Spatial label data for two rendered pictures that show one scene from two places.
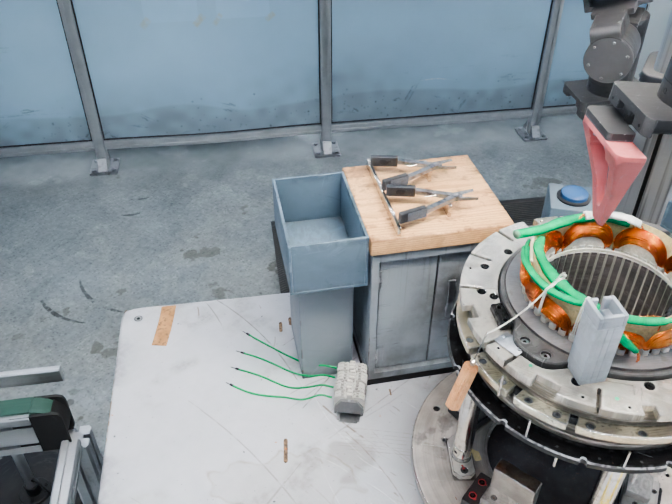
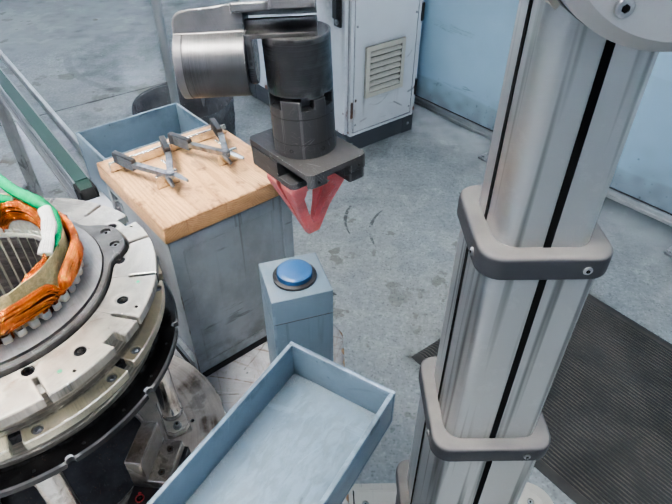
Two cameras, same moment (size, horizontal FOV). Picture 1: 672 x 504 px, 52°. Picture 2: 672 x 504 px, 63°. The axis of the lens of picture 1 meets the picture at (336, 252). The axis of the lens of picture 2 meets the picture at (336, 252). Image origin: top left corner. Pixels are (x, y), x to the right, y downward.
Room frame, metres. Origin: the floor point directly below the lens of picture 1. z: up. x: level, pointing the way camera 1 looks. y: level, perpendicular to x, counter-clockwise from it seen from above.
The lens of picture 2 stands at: (0.67, -0.79, 1.45)
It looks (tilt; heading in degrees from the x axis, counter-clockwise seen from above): 39 degrees down; 61
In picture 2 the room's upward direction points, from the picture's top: straight up
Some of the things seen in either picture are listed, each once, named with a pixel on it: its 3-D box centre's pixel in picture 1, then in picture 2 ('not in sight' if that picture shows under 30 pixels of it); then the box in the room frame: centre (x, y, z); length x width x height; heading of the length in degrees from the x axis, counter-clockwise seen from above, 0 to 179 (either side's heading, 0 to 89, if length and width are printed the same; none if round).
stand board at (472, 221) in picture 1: (423, 201); (194, 176); (0.82, -0.13, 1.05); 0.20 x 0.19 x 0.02; 101
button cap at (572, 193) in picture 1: (574, 193); (294, 271); (0.86, -0.36, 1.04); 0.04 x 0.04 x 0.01
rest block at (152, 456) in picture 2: not in sight; (155, 454); (0.65, -0.37, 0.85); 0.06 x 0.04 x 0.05; 55
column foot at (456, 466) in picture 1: (461, 456); not in sight; (0.56, -0.17, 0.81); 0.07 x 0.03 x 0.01; 1
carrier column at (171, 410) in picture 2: not in sight; (157, 367); (0.69, -0.30, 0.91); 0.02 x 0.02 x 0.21
